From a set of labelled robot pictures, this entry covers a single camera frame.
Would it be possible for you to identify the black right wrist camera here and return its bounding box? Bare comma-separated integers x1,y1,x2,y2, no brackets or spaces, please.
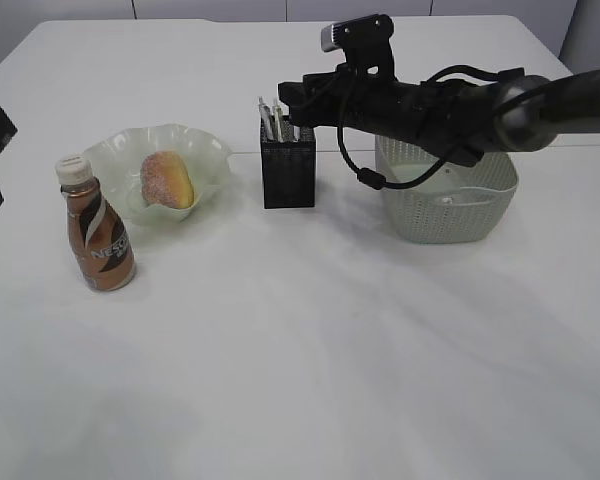
320,14,396,81

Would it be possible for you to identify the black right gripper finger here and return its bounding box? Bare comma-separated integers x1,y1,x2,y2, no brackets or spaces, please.
278,72,340,108
288,107,338,128

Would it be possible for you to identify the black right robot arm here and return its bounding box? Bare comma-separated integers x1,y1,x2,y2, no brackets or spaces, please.
278,67,600,167

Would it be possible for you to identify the cream ballpoint pen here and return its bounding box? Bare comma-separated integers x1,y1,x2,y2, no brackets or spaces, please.
272,98,285,143

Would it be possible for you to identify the black mesh pen holder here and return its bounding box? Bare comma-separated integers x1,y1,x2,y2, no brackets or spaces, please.
260,115,316,209

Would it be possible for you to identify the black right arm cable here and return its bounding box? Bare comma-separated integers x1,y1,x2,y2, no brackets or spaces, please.
335,64,526,192

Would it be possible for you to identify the white grey ballpoint pen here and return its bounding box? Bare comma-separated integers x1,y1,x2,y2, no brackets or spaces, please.
258,96,276,141

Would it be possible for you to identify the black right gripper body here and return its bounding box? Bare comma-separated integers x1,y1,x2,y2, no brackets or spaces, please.
329,69,430,140

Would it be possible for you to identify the yellow bread roll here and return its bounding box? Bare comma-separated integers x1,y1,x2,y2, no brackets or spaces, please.
140,151,195,209

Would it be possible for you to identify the brown coffee bottle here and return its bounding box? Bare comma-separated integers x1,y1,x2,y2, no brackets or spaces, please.
55,155,136,292

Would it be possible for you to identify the frosted green wavy plate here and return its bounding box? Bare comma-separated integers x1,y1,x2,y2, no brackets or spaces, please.
83,124,231,225

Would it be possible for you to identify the green plastic woven basket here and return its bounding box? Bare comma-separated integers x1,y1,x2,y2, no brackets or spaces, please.
381,152,519,244

